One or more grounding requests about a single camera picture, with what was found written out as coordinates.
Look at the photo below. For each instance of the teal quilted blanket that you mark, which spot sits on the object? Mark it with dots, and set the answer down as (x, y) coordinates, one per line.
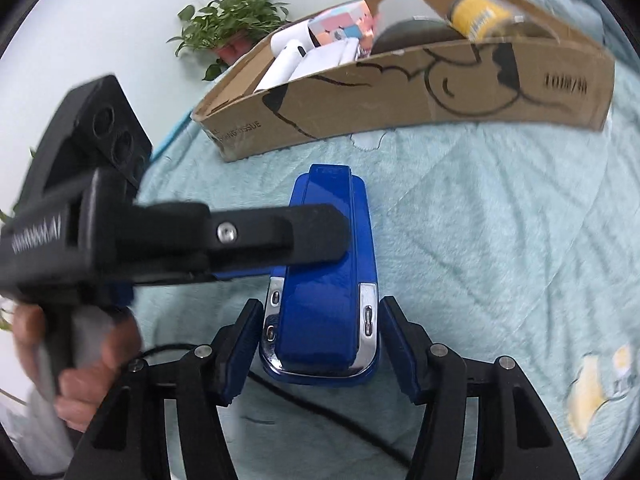
(500, 235)

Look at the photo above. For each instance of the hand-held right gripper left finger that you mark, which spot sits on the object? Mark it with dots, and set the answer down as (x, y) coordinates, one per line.
(240, 355)

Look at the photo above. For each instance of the white hair dryer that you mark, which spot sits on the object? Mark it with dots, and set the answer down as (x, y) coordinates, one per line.
(290, 60)

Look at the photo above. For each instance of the blue stapler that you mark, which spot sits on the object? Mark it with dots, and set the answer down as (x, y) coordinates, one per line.
(320, 300)

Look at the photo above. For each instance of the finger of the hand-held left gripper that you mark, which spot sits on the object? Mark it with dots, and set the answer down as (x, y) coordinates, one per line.
(122, 292)
(270, 235)

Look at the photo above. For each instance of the pastel puzzle cube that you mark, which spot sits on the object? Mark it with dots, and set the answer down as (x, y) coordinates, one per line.
(340, 25)

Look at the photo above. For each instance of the person's left hand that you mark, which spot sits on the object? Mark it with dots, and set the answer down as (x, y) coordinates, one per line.
(80, 390)

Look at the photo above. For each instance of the small potted green plant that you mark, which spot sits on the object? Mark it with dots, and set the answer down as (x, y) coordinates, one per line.
(235, 20)

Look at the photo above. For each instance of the yellow label glass jar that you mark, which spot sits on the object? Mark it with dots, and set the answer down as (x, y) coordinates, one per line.
(480, 12)

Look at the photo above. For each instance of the cardboard box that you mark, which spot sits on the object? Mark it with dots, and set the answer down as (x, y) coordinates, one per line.
(400, 95)

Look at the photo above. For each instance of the silver metal tin can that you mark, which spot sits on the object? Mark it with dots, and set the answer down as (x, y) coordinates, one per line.
(415, 35)

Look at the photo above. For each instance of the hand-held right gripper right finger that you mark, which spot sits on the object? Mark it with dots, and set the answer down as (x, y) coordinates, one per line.
(400, 355)

